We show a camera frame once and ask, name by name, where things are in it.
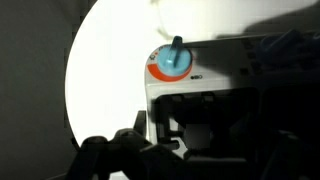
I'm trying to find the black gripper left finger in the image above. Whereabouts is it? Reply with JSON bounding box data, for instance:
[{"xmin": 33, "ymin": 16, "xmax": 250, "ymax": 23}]
[{"xmin": 66, "ymin": 110, "xmax": 188, "ymax": 180}]

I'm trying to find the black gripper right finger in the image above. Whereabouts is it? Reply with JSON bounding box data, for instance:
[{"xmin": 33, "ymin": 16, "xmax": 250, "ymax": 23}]
[{"xmin": 259, "ymin": 131, "xmax": 320, "ymax": 180}]

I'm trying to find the blue stove knob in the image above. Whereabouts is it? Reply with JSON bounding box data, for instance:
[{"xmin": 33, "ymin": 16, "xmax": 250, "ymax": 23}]
[{"xmin": 156, "ymin": 35, "xmax": 194, "ymax": 77}]

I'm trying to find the black burner grate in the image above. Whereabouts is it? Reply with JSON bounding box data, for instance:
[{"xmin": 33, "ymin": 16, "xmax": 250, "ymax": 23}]
[{"xmin": 151, "ymin": 88, "xmax": 264, "ymax": 158}]

